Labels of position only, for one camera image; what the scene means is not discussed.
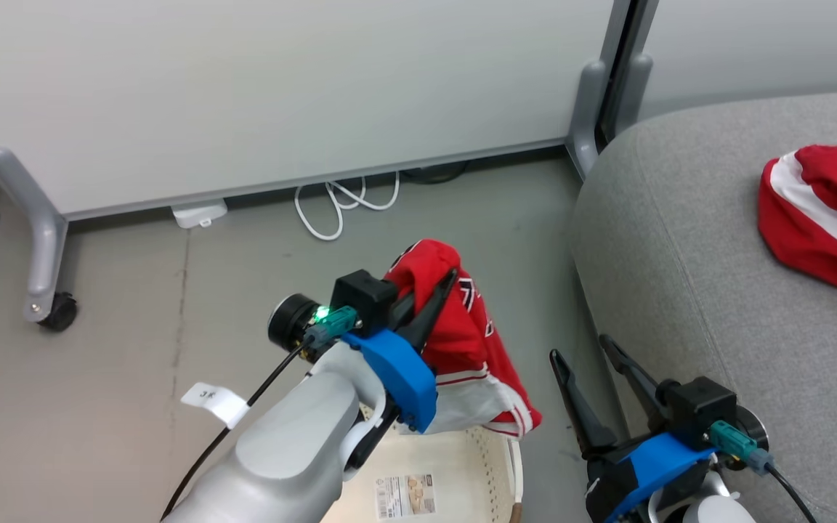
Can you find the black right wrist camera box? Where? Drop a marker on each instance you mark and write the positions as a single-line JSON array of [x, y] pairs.
[[702, 407]]

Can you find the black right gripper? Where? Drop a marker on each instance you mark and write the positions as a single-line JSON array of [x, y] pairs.
[[607, 487]]

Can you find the narrow white partition panel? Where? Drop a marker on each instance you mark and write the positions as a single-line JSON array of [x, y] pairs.
[[760, 51]]

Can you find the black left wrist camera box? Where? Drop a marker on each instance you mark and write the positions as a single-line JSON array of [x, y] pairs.
[[362, 299]]

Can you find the short grey partition foot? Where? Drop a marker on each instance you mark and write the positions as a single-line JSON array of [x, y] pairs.
[[633, 91], [587, 116]]

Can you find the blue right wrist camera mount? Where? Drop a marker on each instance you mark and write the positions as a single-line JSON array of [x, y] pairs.
[[654, 461]]

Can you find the black caster wheel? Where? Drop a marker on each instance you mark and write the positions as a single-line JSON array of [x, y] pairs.
[[61, 314]]

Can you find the grey partition foot with caster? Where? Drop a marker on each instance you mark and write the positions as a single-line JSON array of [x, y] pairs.
[[44, 240]]

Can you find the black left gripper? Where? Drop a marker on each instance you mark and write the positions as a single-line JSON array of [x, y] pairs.
[[291, 323]]

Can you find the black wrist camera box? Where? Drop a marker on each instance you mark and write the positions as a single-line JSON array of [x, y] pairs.
[[362, 299], [702, 407]]

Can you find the red shorts with white stripe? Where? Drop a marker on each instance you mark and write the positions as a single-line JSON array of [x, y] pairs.
[[818, 218]]

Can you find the beige perforated laundry basket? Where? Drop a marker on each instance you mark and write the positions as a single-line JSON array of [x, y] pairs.
[[455, 472]]

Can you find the large white partition panel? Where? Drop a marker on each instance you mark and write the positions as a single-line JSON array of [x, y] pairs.
[[280, 87]]

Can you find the white power adapter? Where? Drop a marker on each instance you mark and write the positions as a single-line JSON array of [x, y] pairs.
[[199, 213]]

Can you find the grey fabric sofa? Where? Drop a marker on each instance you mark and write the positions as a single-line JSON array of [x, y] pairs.
[[680, 254]]

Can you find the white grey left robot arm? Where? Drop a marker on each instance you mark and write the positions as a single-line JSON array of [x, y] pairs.
[[280, 450]]

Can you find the red jersey with black print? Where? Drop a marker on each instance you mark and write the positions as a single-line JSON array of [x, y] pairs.
[[469, 341]]

